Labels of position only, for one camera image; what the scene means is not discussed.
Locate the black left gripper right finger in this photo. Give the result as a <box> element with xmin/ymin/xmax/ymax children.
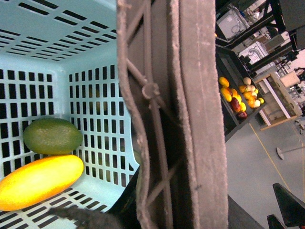
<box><xmin>267</xmin><ymin>183</ymin><xmax>305</xmax><ymax>229</ymax></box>

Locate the wooden crate furniture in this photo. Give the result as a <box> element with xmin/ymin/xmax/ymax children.
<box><xmin>254</xmin><ymin>72</ymin><xmax>302</xmax><ymax>131</ymax></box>

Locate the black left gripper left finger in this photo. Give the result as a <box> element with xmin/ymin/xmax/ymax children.
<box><xmin>49</xmin><ymin>207</ymin><xmax>124</xmax><ymax>229</ymax></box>

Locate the light blue plastic basket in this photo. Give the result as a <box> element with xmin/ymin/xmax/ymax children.
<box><xmin>0</xmin><ymin>0</ymin><xmax>139</xmax><ymax>229</ymax></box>

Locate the green avocado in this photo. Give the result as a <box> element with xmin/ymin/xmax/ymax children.
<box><xmin>23</xmin><ymin>118</ymin><xmax>83</xmax><ymax>155</ymax></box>

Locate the yellow mango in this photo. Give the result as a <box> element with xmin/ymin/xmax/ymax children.
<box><xmin>0</xmin><ymin>155</ymin><xmax>84</xmax><ymax>211</ymax></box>

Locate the black display tray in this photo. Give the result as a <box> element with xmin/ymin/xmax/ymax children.
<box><xmin>215</xmin><ymin>45</ymin><xmax>266</xmax><ymax>141</ymax></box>

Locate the black shelf frame post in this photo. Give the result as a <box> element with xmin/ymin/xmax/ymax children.
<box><xmin>215</xmin><ymin>0</ymin><xmax>305</xmax><ymax>76</ymax></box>

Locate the brown basket handle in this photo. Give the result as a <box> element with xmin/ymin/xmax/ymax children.
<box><xmin>116</xmin><ymin>0</ymin><xmax>228</xmax><ymax>229</ymax></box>

